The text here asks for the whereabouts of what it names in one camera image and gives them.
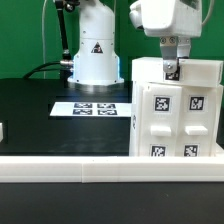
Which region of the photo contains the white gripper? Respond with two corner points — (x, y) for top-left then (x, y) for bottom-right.
(129, 0), (202, 74)

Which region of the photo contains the white cabinet body box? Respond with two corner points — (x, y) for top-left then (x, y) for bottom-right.
(129, 79), (224, 158)

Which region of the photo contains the white cabinet top block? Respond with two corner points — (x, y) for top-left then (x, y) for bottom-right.
(132, 57), (223, 88)

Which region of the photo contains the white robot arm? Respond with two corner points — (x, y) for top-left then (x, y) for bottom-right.
(68, 0), (202, 87)

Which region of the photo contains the white base tag plate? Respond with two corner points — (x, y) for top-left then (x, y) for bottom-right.
(50, 102), (131, 117)

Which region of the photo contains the white U-shaped obstacle fence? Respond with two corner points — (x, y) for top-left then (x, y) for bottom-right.
(0, 119), (224, 183)

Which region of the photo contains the black cable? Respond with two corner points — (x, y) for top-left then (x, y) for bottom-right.
(22, 61), (68, 80)

